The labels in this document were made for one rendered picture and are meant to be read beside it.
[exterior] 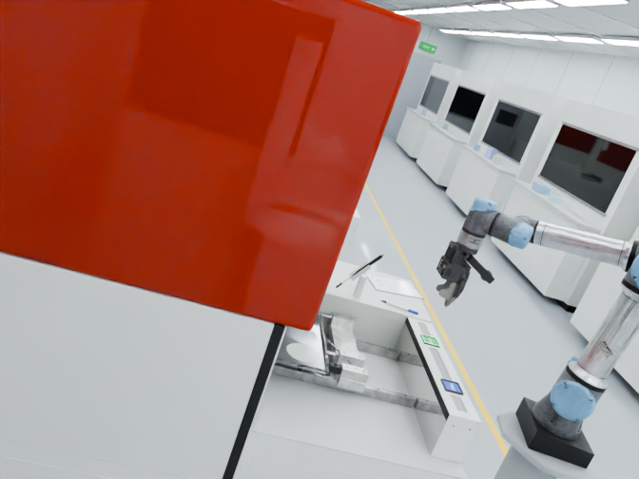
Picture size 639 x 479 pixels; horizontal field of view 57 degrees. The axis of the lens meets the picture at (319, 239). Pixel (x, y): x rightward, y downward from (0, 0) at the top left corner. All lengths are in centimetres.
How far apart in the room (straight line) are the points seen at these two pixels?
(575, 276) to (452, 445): 492
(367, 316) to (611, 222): 453
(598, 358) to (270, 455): 92
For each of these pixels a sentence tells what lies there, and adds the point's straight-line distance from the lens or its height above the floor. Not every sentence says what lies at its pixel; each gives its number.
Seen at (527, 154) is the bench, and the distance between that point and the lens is 825.
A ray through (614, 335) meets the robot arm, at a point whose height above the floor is 127.
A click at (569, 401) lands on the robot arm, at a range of 184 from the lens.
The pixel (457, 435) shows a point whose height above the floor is 90.
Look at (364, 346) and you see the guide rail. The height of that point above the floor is 84.
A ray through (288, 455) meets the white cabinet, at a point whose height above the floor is 77.
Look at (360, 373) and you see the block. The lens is 175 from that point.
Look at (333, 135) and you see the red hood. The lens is 103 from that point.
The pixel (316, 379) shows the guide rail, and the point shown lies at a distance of 178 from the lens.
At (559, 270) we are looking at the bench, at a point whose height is 38.
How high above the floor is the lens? 175
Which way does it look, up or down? 18 degrees down
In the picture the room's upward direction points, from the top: 19 degrees clockwise
